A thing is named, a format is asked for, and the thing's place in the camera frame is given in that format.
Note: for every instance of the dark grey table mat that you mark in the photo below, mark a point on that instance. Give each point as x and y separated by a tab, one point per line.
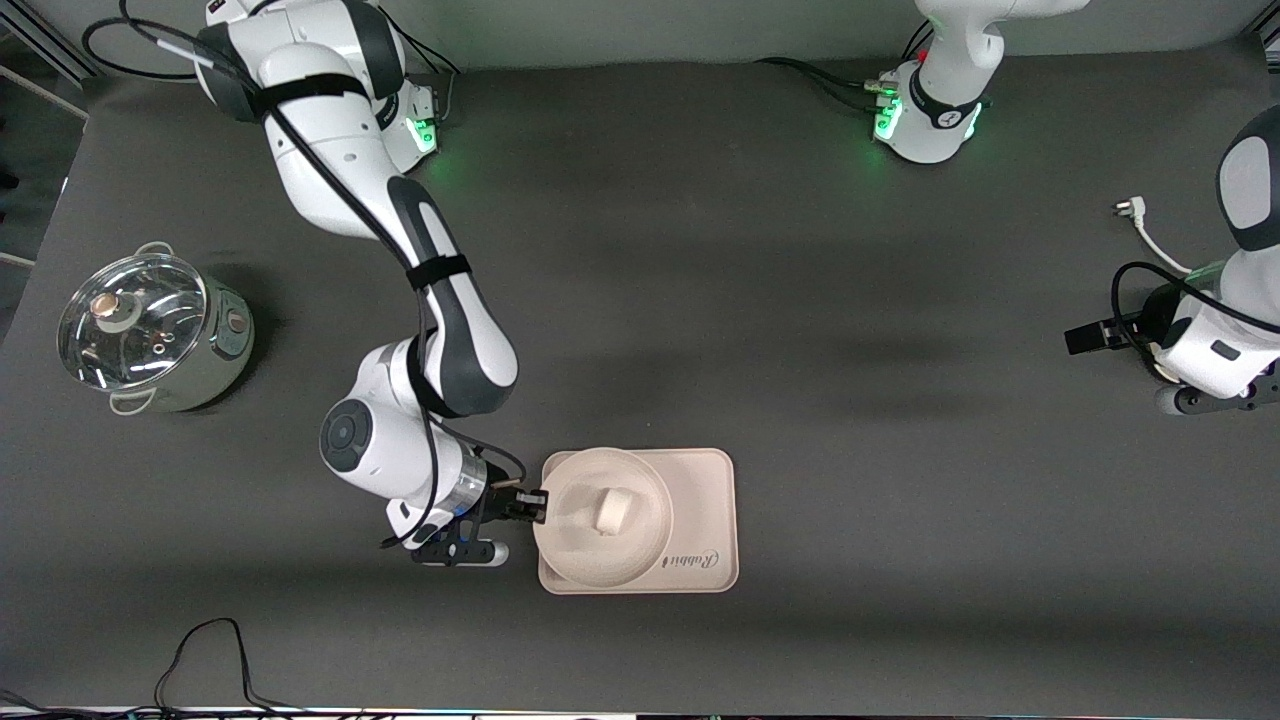
900	620

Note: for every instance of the steel pot with glass lid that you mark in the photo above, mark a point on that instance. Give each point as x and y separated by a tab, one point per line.
225	350

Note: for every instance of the round beige plate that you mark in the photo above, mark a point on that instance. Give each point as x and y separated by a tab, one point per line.
570	540

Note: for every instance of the beige rectangular rabbit tray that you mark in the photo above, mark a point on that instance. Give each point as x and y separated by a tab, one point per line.
705	500

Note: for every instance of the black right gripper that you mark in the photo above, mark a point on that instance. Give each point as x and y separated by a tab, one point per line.
503	501

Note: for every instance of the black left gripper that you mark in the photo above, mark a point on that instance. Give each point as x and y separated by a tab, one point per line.
1152	320

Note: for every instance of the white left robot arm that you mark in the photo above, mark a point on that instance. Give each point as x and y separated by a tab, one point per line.
945	110

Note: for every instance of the small white bun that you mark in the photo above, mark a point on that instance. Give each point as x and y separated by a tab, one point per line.
612	511

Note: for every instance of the grey metal frame rail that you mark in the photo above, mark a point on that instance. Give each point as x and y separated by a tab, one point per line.
50	48

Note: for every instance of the round glass pot lid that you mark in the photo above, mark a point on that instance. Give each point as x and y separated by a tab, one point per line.
130	320

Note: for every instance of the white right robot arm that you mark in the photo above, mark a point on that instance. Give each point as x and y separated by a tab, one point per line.
340	150

